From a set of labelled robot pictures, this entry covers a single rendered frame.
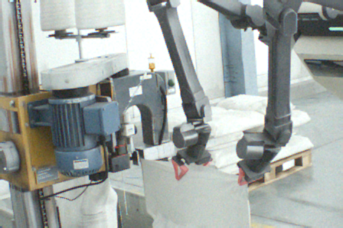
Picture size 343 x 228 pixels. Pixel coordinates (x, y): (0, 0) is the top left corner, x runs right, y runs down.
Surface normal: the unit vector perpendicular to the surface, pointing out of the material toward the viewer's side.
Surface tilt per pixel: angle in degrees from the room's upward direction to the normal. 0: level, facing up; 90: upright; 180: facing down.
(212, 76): 90
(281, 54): 116
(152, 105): 90
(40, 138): 90
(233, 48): 90
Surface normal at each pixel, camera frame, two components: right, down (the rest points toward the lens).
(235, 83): -0.73, 0.16
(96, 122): -0.39, 0.17
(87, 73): 0.74, 0.04
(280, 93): 0.36, 0.52
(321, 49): -0.55, -0.66
